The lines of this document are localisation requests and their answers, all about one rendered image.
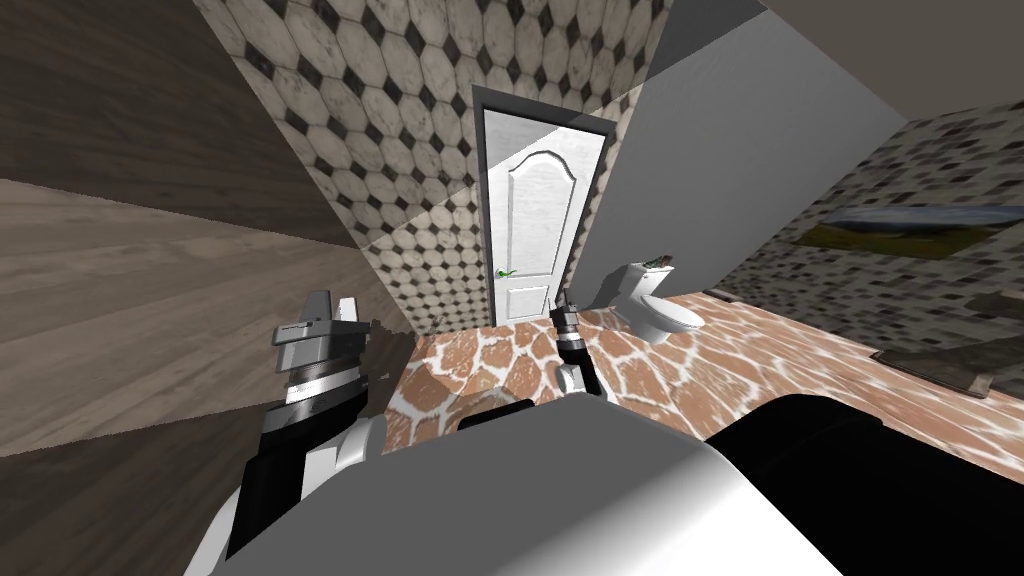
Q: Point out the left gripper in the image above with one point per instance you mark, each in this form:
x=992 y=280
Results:
x=320 y=346

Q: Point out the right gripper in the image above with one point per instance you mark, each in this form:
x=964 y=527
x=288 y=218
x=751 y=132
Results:
x=566 y=317

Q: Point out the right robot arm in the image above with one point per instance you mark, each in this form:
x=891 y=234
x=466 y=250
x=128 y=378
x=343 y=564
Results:
x=848 y=480

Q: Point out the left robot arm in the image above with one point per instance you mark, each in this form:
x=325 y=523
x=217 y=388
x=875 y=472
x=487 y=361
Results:
x=280 y=464

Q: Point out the white toilet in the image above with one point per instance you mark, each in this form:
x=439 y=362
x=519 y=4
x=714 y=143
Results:
x=660 y=312

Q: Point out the white panel door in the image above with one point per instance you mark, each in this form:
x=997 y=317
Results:
x=538 y=216

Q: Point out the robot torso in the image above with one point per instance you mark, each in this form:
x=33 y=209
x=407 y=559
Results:
x=512 y=504

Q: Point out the landscape picture on wall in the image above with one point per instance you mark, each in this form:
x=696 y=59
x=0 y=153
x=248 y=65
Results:
x=904 y=230

